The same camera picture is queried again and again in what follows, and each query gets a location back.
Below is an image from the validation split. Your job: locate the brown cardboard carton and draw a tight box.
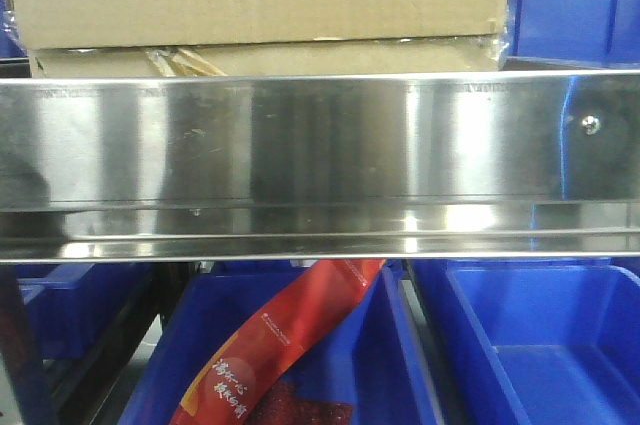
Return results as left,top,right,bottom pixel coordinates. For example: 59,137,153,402
5,0,507,78

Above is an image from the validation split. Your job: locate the blue bin lower middle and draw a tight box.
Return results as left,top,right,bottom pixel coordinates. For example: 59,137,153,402
119,266,436,424

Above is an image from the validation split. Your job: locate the blue bin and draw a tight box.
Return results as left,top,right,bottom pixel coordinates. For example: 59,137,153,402
14,263,150,359
1,0,25,59
508,0,639,64
410,258,639,424
119,266,436,424

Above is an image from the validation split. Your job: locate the red snack package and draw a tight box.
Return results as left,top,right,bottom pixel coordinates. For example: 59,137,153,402
170,258,386,424

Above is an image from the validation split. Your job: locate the blue bin lower right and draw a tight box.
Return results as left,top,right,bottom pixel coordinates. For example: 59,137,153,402
410,258,639,424

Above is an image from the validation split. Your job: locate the blue bin lower left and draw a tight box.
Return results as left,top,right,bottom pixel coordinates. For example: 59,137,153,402
14,263,150,359

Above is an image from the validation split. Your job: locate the blue bin upper right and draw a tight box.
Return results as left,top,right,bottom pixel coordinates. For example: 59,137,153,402
508,0,639,64

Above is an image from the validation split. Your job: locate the blue bin upper left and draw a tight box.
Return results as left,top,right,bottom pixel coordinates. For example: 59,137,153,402
1,0,25,59

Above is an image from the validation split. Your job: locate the stainless steel shelf rail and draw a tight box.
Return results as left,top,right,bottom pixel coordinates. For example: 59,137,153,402
1,70,639,262

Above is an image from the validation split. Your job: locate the screw on shelf rail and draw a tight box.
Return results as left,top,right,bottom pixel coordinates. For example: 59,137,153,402
581,115,602,136

